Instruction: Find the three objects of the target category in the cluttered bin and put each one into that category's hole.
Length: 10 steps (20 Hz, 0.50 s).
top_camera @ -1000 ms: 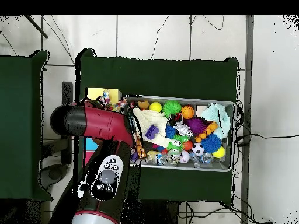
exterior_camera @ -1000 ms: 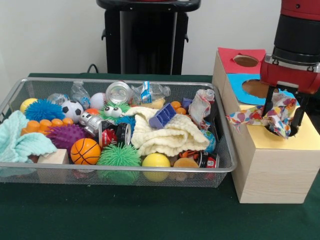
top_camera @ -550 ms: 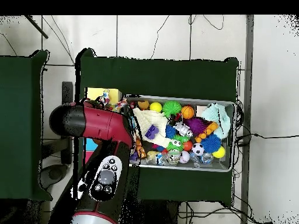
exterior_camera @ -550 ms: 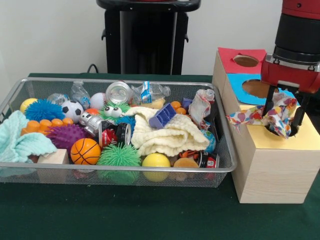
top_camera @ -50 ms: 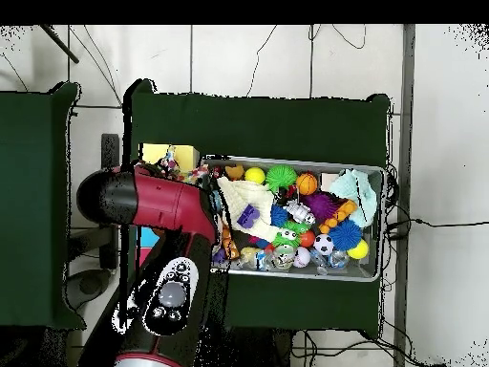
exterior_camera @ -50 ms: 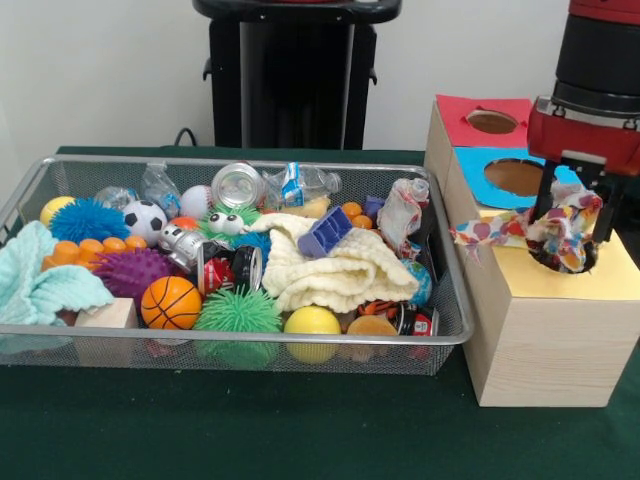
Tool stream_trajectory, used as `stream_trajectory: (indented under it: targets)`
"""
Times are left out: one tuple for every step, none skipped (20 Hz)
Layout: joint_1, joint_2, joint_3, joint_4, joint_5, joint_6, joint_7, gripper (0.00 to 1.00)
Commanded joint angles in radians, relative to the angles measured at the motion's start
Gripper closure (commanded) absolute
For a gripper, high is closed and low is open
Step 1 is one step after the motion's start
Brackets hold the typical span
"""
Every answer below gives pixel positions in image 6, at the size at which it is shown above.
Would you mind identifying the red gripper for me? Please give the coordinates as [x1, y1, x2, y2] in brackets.
[527, 97, 640, 245]

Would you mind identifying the small colourful dotted cloth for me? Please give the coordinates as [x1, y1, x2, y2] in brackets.
[449, 182, 605, 275]

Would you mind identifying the pale printed cloth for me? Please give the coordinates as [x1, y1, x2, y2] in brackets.
[377, 177, 431, 261]

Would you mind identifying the wooden box with three holes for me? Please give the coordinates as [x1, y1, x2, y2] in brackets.
[423, 94, 640, 408]

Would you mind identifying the silver mesh bin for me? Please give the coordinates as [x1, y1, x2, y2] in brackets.
[0, 154, 475, 377]

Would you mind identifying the blue globe ball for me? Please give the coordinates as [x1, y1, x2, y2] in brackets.
[399, 259, 434, 307]

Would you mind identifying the purple toy block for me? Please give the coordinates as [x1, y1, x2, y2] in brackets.
[297, 205, 354, 259]

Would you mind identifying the cream knitted cloth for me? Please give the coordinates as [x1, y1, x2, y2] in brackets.
[249, 212, 420, 314]

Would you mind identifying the smooth yellow ball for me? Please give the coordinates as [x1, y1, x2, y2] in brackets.
[283, 305, 343, 365]

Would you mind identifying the green spiky rubber ball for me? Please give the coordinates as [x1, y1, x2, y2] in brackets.
[193, 287, 284, 334]

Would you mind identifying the dark green tablecloth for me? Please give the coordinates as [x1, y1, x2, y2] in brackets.
[0, 144, 640, 480]

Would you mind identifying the orange toy basketball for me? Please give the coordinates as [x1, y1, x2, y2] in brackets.
[140, 275, 203, 331]

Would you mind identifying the small soccer ball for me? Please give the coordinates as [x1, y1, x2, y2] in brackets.
[122, 199, 169, 235]

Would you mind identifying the purple spiky ball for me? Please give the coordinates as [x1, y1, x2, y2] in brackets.
[92, 248, 176, 299]

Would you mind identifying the blue spiky rubber ball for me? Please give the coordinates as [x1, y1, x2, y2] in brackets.
[48, 197, 131, 244]

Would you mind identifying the mint green cloth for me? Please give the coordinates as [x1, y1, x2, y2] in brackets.
[0, 219, 115, 326]

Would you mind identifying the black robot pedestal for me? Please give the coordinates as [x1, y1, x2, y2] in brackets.
[192, 0, 404, 150]

